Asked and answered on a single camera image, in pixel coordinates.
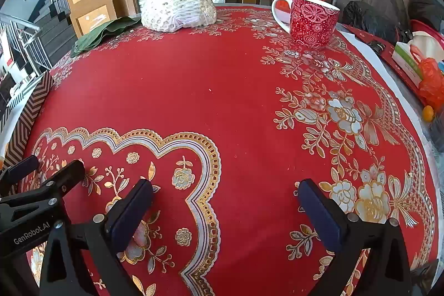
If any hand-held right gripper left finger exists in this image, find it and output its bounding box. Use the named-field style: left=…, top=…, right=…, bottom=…
left=39, top=179, right=155, bottom=296

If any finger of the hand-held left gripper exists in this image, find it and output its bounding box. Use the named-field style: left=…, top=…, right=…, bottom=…
left=0, top=160, right=86, bottom=234
left=0, top=155, right=40, bottom=194

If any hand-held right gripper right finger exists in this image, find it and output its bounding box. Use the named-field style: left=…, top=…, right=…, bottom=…
left=297, top=179, right=413, bottom=296

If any zigzag-patterned white box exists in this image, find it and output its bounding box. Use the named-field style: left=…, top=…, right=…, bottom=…
left=7, top=70, right=55, bottom=186

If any red floral tablecloth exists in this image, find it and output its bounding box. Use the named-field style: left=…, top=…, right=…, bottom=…
left=21, top=3, right=439, bottom=296

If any green leaves bundle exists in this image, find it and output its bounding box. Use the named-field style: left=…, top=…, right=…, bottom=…
left=71, top=16, right=143, bottom=57

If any grey staircase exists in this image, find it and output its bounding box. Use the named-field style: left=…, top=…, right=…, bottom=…
left=28, top=0, right=82, bottom=54

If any metal stair railing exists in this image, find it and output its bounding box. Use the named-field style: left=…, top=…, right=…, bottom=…
left=0, top=0, right=70, bottom=76

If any orange plastic bag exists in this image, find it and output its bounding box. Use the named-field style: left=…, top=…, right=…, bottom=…
left=409, top=46, right=444, bottom=103

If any green and white tissue pack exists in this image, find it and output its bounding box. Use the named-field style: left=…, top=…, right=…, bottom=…
left=392, top=32, right=444, bottom=82

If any red flat tray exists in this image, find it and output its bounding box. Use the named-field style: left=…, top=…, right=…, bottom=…
left=343, top=24, right=427, bottom=99

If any red floral mug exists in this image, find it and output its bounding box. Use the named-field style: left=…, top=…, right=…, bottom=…
left=271, top=0, right=341, bottom=50

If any black plastic bag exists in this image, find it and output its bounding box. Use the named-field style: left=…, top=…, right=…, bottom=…
left=343, top=1, right=399, bottom=40
left=407, top=0, right=442, bottom=22

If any white foam net bundle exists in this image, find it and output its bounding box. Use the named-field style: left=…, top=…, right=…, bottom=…
left=141, top=0, right=218, bottom=32

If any red plastic basin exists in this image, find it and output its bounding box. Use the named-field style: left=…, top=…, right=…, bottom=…
left=409, top=19, right=444, bottom=40

